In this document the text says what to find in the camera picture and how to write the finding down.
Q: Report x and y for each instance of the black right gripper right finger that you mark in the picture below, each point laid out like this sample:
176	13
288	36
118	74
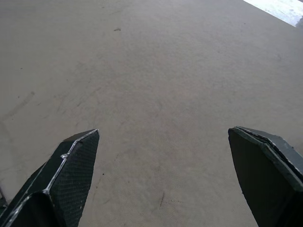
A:
267	179

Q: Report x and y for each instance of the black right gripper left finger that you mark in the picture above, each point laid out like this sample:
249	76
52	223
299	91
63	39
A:
59	179

